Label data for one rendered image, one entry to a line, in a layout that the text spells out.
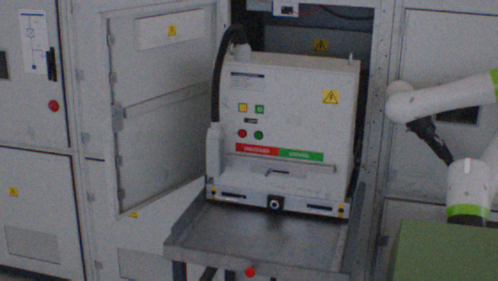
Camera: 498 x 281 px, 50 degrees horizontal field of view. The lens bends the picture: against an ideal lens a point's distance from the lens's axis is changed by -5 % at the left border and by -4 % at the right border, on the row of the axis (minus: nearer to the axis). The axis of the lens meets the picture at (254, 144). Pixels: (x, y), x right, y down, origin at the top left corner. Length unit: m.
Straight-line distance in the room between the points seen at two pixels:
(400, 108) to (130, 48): 0.93
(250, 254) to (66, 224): 1.38
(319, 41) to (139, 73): 1.13
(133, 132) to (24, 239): 1.35
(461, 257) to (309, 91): 0.73
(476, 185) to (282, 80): 0.71
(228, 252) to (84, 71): 1.15
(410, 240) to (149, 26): 1.11
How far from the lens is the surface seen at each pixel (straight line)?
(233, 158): 1.97
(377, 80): 2.19
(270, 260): 1.78
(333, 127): 1.89
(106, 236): 2.85
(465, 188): 1.69
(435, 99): 1.87
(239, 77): 1.91
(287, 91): 1.88
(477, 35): 2.15
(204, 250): 1.82
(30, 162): 2.90
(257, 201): 2.04
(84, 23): 2.50
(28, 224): 3.10
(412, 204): 2.34
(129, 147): 2.01
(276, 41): 2.85
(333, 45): 2.80
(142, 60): 1.98
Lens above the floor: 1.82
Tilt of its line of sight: 21 degrees down
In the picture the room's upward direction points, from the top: 1 degrees clockwise
